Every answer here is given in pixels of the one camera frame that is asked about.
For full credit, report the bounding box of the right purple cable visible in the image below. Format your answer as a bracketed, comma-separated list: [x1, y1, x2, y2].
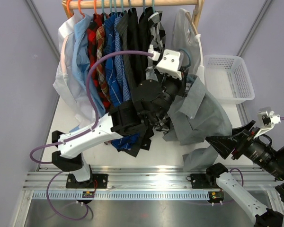
[217, 115, 284, 206]

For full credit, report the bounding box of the slotted cable duct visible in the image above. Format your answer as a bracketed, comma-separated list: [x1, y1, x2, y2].
[33, 191, 209, 201]

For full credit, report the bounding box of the red black plaid shirt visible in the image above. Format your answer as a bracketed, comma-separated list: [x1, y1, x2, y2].
[87, 14, 110, 113]

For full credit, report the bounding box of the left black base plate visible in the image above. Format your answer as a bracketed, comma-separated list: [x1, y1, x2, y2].
[66, 173, 108, 189]

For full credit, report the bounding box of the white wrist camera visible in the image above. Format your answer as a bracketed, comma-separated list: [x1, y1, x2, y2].
[255, 107, 281, 138]
[148, 45, 184, 80]

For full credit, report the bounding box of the grey-blue plastic hanger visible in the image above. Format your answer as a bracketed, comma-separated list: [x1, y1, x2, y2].
[178, 48, 192, 69]

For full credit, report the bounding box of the dark grey pinstripe shirt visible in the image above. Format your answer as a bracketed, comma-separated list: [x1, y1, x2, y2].
[115, 10, 152, 158]

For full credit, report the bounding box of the white plastic basket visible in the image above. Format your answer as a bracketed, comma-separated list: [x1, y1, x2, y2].
[203, 54, 255, 105]

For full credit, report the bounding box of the grey button shirt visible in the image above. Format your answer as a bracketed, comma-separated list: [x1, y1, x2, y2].
[162, 74, 234, 172]

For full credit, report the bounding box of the purple cable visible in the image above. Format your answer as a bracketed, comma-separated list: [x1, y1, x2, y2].
[217, 115, 284, 206]
[29, 50, 154, 221]

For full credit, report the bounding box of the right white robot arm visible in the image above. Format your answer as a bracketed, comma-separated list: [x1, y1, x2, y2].
[205, 116, 284, 227]

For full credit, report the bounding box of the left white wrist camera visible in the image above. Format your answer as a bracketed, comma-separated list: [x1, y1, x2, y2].
[148, 45, 184, 80]

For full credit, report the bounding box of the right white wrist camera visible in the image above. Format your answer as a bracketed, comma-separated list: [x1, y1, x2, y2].
[255, 107, 281, 138]

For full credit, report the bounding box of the wooden rack left leg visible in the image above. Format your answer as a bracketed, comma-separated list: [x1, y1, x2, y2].
[62, 0, 74, 19]

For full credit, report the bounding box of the light blue shirt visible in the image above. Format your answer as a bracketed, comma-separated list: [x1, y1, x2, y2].
[72, 15, 96, 128]

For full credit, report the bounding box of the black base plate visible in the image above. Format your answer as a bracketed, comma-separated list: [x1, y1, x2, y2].
[66, 173, 108, 189]
[190, 173, 219, 189]

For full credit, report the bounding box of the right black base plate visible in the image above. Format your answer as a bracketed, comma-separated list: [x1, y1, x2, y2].
[190, 173, 219, 189]

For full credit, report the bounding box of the black white checked shirt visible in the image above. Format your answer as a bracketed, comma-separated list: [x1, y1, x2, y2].
[146, 11, 170, 132]

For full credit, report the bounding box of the orange hanger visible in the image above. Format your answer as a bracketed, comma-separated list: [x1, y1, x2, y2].
[93, 0, 98, 16]
[66, 0, 74, 18]
[77, 0, 86, 18]

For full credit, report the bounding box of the blue checked shirt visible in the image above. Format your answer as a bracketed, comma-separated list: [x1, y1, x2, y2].
[114, 12, 133, 102]

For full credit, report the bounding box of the wooden clothes rail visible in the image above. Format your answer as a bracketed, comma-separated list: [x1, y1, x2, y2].
[70, 0, 197, 9]

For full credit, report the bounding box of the white dress shirt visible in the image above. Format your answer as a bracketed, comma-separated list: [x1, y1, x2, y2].
[53, 16, 82, 123]

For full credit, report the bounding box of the aluminium mounting rail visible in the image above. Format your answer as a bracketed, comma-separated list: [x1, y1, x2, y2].
[23, 165, 280, 191]

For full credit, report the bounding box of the wooden rack leg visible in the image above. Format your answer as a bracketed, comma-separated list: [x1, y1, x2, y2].
[185, 0, 204, 35]
[62, 0, 74, 19]

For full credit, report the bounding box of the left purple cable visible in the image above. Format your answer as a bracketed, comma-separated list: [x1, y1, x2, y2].
[29, 50, 154, 221]

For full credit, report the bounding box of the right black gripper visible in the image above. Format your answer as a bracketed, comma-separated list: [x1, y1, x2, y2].
[206, 119, 284, 179]

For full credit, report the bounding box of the wooden rack right leg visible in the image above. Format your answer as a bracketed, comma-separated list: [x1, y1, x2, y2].
[185, 0, 204, 35]

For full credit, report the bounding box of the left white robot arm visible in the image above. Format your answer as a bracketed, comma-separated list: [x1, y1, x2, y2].
[52, 72, 187, 188]

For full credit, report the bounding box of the blue striped shirt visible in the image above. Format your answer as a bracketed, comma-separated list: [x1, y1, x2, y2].
[104, 13, 139, 151]

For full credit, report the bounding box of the white t-shirt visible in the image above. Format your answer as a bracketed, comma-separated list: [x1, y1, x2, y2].
[172, 9, 205, 83]

